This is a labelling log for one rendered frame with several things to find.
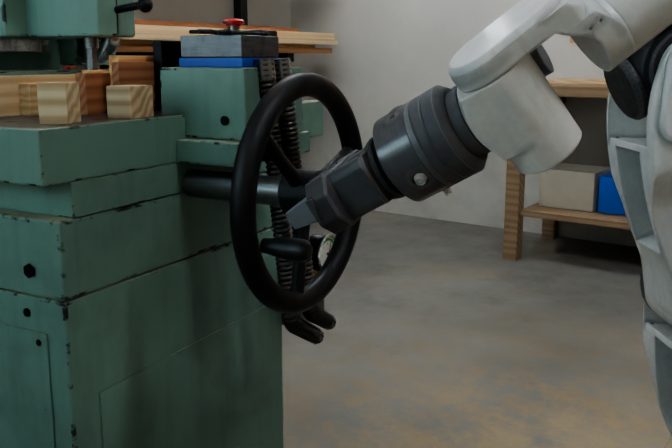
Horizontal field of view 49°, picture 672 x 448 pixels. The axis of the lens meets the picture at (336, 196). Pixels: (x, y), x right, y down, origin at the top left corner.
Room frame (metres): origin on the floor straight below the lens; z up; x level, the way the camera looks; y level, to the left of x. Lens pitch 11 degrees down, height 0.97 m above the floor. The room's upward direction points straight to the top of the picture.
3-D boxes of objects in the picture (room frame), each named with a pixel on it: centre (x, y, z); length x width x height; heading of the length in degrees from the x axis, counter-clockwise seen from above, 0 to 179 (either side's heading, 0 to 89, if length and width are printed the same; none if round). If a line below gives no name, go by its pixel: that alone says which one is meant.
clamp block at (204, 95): (1.01, 0.14, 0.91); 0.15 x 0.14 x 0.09; 152
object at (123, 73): (1.06, 0.23, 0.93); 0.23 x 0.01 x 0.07; 152
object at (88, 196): (1.01, 0.28, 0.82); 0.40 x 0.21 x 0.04; 152
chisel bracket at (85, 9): (1.05, 0.35, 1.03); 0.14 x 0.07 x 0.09; 62
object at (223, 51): (1.01, 0.13, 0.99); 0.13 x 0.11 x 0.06; 152
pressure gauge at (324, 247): (1.17, 0.03, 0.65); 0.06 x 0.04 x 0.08; 152
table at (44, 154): (1.05, 0.21, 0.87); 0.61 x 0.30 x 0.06; 152
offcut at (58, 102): (0.83, 0.31, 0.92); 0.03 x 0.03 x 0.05; 85
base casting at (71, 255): (1.10, 0.44, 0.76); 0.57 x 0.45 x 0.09; 62
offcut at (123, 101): (0.91, 0.25, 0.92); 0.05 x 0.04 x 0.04; 158
